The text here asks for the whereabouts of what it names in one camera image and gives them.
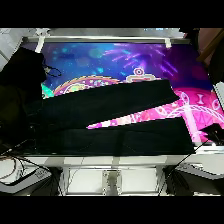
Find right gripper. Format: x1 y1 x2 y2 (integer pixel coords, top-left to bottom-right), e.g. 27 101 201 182
199 123 224 144

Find black pants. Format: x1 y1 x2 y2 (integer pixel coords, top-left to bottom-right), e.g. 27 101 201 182
25 78 196 157

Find black garment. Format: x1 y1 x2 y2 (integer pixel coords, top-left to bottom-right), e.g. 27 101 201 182
0 46 48 98

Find silver frame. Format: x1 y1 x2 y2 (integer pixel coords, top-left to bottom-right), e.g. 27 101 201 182
0 28 224 196

